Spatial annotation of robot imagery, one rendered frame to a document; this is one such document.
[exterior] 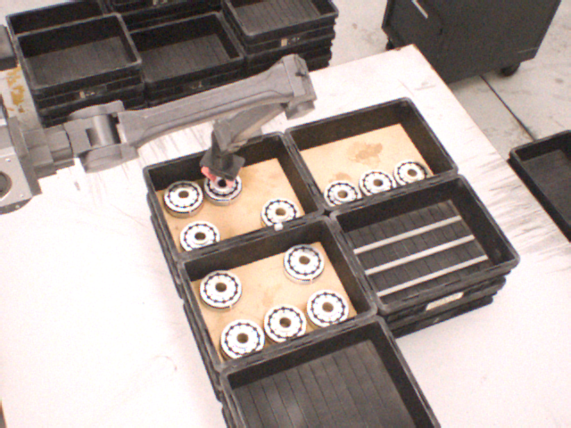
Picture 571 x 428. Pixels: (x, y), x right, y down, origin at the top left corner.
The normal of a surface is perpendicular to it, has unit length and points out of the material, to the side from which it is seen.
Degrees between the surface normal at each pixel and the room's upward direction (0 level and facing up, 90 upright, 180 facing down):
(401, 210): 90
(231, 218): 0
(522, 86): 0
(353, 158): 0
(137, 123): 32
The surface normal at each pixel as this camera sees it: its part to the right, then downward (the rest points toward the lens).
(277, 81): 0.10, -0.05
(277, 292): 0.07, -0.58
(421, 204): 0.38, 0.77
